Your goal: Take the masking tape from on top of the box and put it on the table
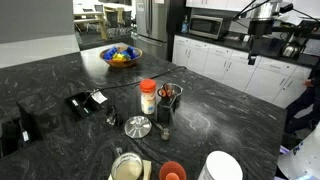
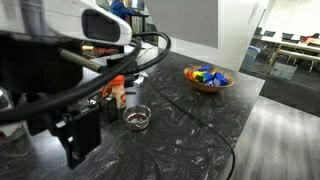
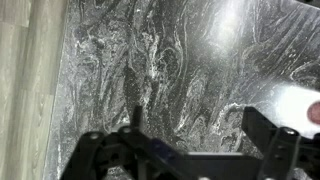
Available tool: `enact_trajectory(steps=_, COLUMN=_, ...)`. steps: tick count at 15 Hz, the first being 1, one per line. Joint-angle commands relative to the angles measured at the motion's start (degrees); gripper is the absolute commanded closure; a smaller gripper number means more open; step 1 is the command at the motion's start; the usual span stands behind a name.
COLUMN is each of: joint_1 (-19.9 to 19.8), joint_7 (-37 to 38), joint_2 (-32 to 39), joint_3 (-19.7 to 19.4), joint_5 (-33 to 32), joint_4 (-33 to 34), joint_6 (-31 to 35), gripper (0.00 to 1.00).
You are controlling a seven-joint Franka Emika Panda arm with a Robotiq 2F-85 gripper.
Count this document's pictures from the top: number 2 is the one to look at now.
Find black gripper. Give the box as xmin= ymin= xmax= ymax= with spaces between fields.
xmin=0 ymin=33 xmax=84 ymax=137

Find black box device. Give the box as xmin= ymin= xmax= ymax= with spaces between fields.
xmin=107 ymin=54 xmax=136 ymax=68

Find black desk organizer holder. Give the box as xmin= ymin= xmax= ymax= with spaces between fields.
xmin=99 ymin=96 xmax=119 ymax=124

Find sugar jar with white label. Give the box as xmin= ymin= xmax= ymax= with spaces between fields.
xmin=0 ymin=89 xmax=26 ymax=144

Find orange lid spice bottle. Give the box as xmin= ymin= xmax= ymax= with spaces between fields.
xmin=109 ymin=74 xmax=128 ymax=110

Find small steel bowl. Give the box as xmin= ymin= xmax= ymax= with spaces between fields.
xmin=122 ymin=104 xmax=152 ymax=131

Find crumpled white wrapper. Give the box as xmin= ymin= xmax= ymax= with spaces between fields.
xmin=133 ymin=70 xmax=150 ymax=85

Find yellow toy block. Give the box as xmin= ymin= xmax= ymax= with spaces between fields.
xmin=192 ymin=70 xmax=205 ymax=80

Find person in blue jacket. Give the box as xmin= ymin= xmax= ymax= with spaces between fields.
xmin=110 ymin=0 xmax=137 ymax=20

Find black standing desk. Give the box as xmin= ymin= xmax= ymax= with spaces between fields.
xmin=131 ymin=10 xmax=151 ymax=43

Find wooden bowl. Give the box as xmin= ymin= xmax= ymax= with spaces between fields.
xmin=183 ymin=65 xmax=236 ymax=93

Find dark computer monitor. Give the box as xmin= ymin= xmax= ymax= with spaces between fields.
xmin=129 ymin=0 xmax=146 ymax=11

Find grey partition panel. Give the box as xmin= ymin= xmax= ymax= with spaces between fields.
xmin=143 ymin=0 xmax=220 ymax=50

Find blue recycling bin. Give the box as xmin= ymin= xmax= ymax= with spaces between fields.
xmin=241 ymin=45 xmax=261 ymax=70

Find grey floor crate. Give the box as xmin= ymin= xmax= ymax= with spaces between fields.
xmin=269 ymin=61 xmax=299 ymax=81

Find black meeting chair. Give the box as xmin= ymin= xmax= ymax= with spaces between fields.
xmin=262 ymin=30 xmax=277 ymax=38
xmin=281 ymin=32 xmax=295 ymax=41

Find long white meeting table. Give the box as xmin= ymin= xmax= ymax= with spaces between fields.
xmin=261 ymin=35 xmax=320 ymax=55

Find long white bench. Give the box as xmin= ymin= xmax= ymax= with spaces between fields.
xmin=277 ymin=48 xmax=320 ymax=63

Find orange handled scissors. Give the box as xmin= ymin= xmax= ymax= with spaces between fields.
xmin=99 ymin=82 xmax=114 ymax=100

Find grey wrist camera bar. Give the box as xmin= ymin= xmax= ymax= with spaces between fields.
xmin=0 ymin=0 xmax=133 ymax=47

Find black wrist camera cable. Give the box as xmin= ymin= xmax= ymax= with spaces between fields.
xmin=0 ymin=31 xmax=172 ymax=123

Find thin black table cable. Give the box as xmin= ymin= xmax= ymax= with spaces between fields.
xmin=146 ymin=79 xmax=236 ymax=180

